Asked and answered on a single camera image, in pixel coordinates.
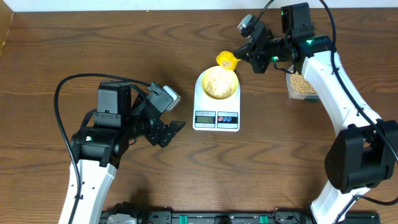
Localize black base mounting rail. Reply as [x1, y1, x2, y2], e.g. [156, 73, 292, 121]
[99, 202, 381, 224]

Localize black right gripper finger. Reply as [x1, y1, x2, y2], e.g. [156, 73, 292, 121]
[233, 41, 256, 57]
[239, 53, 256, 72]

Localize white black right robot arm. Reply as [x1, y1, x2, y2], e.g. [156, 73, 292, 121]
[233, 2, 397, 223]

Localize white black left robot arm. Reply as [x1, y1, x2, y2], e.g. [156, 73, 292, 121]
[59, 81, 185, 223]

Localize white digital kitchen scale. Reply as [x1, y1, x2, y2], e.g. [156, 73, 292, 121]
[192, 70, 241, 132]

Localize clear plastic soybean container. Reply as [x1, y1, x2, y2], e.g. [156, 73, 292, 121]
[286, 72, 319, 101]

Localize yellow plastic measuring scoop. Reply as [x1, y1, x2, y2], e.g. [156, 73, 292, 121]
[216, 51, 240, 70]

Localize soybeans in bowl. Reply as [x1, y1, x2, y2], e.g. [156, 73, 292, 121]
[205, 75, 234, 100]

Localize yellow plastic bowl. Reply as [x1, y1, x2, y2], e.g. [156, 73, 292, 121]
[200, 66, 239, 100]

